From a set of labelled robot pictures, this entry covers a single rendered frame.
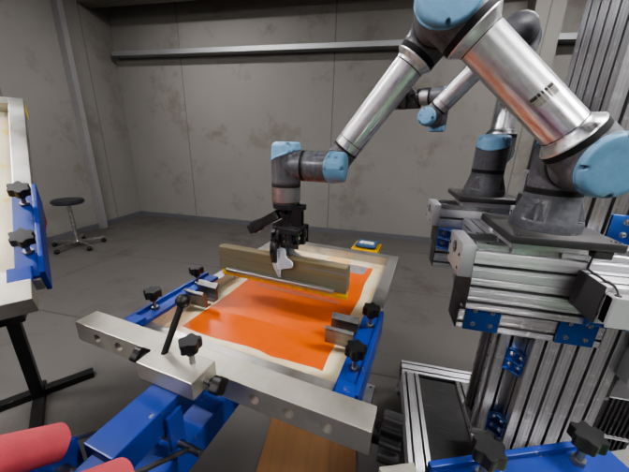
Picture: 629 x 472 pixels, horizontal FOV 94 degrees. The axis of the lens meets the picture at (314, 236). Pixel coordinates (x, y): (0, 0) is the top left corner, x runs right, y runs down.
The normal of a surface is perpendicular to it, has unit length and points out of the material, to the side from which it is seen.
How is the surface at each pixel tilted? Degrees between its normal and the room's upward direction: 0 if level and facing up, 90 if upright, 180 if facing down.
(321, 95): 90
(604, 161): 95
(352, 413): 0
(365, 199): 90
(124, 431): 0
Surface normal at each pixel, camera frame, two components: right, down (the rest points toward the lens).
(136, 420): 0.03, -0.95
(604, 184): -0.18, 0.37
